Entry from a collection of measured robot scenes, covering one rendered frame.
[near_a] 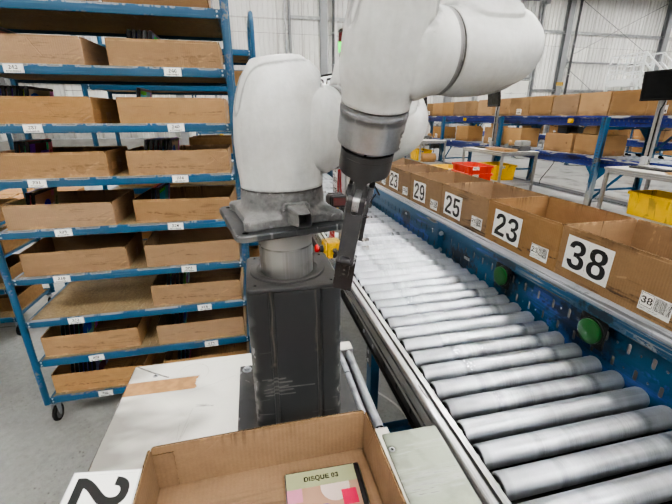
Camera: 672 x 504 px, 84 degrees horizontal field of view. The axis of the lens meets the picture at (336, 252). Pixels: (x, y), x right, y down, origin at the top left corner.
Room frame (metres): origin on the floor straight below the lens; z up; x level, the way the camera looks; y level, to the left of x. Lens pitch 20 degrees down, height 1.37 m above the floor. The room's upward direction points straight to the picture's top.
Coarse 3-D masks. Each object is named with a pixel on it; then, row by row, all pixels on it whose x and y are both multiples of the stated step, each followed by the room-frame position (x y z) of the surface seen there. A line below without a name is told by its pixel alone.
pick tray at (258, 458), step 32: (352, 416) 0.56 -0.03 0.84; (160, 448) 0.48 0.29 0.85; (192, 448) 0.49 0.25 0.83; (224, 448) 0.50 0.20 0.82; (256, 448) 0.52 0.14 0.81; (288, 448) 0.53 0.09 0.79; (320, 448) 0.54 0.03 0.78; (352, 448) 0.56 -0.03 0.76; (160, 480) 0.47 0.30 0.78; (192, 480) 0.49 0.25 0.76; (224, 480) 0.49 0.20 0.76; (256, 480) 0.49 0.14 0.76; (384, 480) 0.45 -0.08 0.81
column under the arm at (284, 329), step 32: (320, 256) 0.78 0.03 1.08; (256, 288) 0.62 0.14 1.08; (288, 288) 0.62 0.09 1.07; (320, 288) 0.64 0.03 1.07; (256, 320) 0.61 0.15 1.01; (288, 320) 0.62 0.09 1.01; (320, 320) 0.64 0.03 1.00; (256, 352) 0.61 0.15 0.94; (288, 352) 0.62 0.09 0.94; (320, 352) 0.64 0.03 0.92; (256, 384) 0.61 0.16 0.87; (288, 384) 0.62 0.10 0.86; (320, 384) 0.64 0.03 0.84; (256, 416) 0.64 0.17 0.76; (288, 416) 0.62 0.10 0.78; (320, 416) 0.64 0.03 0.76
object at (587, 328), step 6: (588, 318) 0.91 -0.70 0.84; (582, 324) 0.92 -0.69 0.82; (588, 324) 0.90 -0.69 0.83; (594, 324) 0.89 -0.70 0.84; (582, 330) 0.91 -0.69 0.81; (588, 330) 0.90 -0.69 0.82; (594, 330) 0.88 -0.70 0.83; (600, 330) 0.88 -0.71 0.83; (582, 336) 0.91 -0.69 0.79; (588, 336) 0.89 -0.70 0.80; (594, 336) 0.88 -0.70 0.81; (600, 336) 0.87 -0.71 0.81; (588, 342) 0.89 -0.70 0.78; (594, 342) 0.88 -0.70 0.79
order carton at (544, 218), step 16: (496, 208) 1.47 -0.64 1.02; (512, 208) 1.38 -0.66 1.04; (528, 208) 1.56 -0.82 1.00; (544, 208) 1.58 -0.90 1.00; (560, 208) 1.52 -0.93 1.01; (576, 208) 1.44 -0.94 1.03; (592, 208) 1.38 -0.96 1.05; (528, 224) 1.29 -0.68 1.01; (544, 224) 1.22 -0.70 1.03; (560, 224) 1.16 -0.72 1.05; (496, 240) 1.44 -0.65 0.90; (528, 240) 1.27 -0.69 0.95; (544, 240) 1.20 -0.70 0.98; (560, 240) 1.14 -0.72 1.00; (528, 256) 1.26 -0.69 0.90
